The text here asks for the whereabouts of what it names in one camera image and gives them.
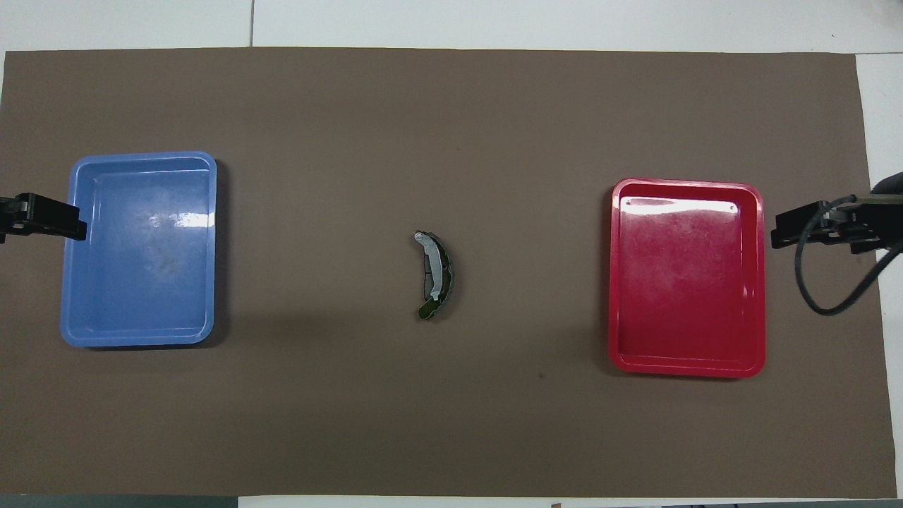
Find red plastic tray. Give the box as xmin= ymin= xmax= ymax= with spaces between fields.
xmin=608 ymin=178 xmax=766 ymax=378

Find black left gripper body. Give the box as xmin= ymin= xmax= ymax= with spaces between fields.
xmin=0 ymin=193 xmax=28 ymax=243

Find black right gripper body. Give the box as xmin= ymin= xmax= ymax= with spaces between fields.
xmin=829 ymin=195 xmax=903 ymax=255

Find blue plastic tray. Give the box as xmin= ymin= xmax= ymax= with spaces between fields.
xmin=60 ymin=150 xmax=218 ymax=349

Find brown table mat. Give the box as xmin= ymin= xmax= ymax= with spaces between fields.
xmin=0 ymin=47 xmax=898 ymax=498

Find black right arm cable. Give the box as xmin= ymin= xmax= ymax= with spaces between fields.
xmin=795 ymin=198 xmax=903 ymax=317

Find curved white brake shoe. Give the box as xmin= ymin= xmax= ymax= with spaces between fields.
xmin=413 ymin=230 xmax=456 ymax=320

